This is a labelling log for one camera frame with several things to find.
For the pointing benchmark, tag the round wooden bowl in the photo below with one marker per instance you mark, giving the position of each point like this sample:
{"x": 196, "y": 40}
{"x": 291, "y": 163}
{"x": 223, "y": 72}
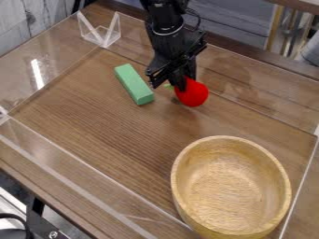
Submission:
{"x": 231, "y": 188}

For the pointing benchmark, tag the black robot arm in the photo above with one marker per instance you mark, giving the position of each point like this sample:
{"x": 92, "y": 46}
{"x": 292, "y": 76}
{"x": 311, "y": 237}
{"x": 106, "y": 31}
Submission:
{"x": 172, "y": 27}

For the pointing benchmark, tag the clear acrylic tray enclosure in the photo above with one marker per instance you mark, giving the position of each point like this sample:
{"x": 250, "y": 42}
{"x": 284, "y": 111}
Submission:
{"x": 94, "y": 154}

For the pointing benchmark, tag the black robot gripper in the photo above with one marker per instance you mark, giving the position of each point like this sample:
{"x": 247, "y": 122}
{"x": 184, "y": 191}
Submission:
{"x": 183, "y": 43}

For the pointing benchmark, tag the gold metal chair frame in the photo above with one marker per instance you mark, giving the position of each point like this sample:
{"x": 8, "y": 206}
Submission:
{"x": 292, "y": 22}

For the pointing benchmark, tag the red toy strawberry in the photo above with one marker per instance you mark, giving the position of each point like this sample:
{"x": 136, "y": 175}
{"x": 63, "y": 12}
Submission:
{"x": 195, "y": 94}

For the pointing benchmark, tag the green rectangular block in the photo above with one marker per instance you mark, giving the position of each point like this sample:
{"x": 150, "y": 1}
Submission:
{"x": 134, "y": 84}

